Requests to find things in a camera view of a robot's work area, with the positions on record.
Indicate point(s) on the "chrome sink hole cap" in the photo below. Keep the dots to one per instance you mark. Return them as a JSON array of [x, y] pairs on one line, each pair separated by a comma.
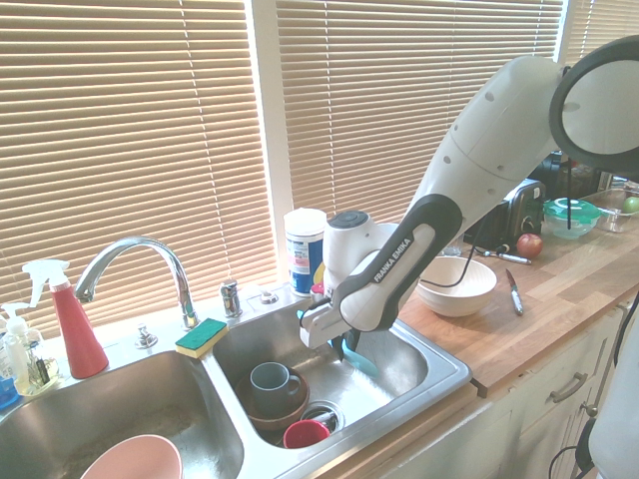
[[268, 298]]

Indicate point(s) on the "clear glass dish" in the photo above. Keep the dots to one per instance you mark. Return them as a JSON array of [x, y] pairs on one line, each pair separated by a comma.
[[611, 219]]

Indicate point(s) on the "stainless steel double sink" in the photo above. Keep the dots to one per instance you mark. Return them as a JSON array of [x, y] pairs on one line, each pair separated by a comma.
[[399, 369]]

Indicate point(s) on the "red apple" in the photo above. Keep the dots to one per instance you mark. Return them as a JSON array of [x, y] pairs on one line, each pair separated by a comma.
[[529, 245]]

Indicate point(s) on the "pink bowl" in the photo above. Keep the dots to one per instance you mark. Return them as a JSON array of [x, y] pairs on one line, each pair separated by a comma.
[[145, 459]]

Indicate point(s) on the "green yellow sponge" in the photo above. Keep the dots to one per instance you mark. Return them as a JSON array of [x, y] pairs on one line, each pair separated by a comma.
[[202, 332]]

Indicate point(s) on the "brown wooden bowl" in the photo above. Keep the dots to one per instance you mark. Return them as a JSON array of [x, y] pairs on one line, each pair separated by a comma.
[[294, 411]]

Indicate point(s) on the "green apple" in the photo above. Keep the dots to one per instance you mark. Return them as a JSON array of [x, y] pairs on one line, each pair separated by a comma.
[[632, 204]]

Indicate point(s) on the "red spray bottle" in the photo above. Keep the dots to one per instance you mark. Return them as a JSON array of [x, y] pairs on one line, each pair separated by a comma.
[[80, 339]]

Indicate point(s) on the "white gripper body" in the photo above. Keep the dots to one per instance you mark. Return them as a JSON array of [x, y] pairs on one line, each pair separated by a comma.
[[324, 327]]

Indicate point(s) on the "green lid glass container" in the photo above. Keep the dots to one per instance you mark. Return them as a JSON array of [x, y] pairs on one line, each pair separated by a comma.
[[571, 219]]

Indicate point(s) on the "clear pump soap bottle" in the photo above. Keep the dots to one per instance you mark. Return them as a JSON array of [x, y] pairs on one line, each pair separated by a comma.
[[25, 369]]

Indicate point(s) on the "small paring knife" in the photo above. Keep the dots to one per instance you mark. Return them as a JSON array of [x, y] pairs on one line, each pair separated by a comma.
[[517, 299]]

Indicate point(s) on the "chrome sink soap dispenser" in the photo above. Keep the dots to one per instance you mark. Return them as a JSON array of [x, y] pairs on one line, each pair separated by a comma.
[[230, 297]]

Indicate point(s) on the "blue plastic item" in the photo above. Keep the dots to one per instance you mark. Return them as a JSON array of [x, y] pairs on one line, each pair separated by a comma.
[[6, 391]]

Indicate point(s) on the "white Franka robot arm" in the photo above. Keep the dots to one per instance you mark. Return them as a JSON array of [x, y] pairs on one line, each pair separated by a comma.
[[479, 149]]

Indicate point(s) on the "metal cabinet knob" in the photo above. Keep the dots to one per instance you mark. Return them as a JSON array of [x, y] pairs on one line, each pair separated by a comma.
[[591, 410]]

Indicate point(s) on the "beige window blind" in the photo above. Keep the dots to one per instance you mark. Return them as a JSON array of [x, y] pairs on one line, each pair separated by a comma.
[[374, 100], [604, 25], [125, 125]]

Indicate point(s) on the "red mug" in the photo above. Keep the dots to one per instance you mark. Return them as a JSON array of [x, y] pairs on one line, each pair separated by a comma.
[[304, 435]]

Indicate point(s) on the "metal sink drain strainer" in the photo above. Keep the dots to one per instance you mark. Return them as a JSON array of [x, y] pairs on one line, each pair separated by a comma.
[[335, 410]]

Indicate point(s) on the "cream kitchen cabinet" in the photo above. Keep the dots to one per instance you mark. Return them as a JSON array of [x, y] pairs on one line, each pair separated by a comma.
[[539, 429]]

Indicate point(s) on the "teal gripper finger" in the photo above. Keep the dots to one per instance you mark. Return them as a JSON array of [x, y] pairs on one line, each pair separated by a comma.
[[364, 364], [343, 349]]

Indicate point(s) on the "silver kitchen utensil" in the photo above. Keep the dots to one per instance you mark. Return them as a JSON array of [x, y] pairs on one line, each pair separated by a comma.
[[514, 258]]

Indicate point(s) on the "chrome sink sprayer knob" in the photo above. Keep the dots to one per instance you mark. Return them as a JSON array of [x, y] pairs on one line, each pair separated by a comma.
[[146, 336]]

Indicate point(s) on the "white cleaner canister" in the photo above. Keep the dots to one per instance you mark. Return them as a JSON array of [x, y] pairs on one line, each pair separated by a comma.
[[302, 249]]

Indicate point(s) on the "black silver toaster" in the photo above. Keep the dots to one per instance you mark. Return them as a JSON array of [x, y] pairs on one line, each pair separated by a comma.
[[524, 209]]

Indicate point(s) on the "grey ceramic mug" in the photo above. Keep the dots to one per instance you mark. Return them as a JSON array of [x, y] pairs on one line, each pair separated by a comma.
[[272, 386]]

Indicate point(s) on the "white ribbed bowl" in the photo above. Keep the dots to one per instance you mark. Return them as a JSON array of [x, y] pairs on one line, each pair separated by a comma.
[[464, 299]]

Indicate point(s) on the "chrome curved faucet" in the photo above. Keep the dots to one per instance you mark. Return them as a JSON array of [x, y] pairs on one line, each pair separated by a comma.
[[130, 244]]

